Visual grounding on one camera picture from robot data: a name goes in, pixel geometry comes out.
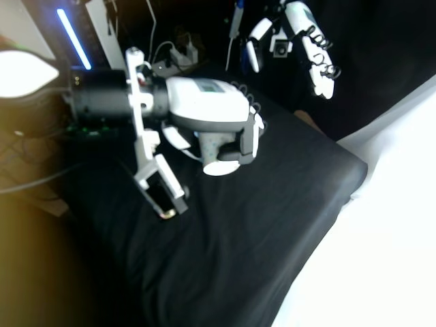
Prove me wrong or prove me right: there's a white cable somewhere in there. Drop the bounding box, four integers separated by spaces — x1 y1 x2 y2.
144 0 178 69

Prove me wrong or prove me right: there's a narrow white upright panel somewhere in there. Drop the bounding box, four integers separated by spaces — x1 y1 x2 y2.
84 0 129 71

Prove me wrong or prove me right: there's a black light strip panel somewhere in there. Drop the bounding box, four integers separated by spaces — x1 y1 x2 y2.
33 0 115 72

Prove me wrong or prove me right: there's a blue-white light strip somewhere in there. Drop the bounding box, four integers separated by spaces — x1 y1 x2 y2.
56 8 92 71

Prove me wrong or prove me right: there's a white backdrop cloth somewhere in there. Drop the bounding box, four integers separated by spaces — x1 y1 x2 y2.
272 73 436 327

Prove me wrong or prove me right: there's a white cup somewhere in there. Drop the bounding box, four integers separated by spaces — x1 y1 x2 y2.
198 131 240 176

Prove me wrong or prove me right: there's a white power strip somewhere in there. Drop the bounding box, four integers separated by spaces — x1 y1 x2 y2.
169 32 199 68

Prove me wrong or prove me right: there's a wide white upright panel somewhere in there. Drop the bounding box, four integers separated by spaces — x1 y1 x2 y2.
0 0 57 61

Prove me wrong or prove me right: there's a black tablecloth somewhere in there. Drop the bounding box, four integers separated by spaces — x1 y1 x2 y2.
59 63 369 327

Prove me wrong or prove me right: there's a white hanging pendant with cable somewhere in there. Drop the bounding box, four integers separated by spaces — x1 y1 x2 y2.
225 0 245 72

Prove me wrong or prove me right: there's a white adapter box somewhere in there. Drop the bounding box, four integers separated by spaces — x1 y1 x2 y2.
151 60 180 78

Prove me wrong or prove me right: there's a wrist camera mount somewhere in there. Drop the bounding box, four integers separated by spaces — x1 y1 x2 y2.
124 47 189 221
270 32 294 59

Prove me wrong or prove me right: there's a blue hanging tool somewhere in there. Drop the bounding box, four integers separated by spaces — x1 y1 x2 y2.
239 37 250 71

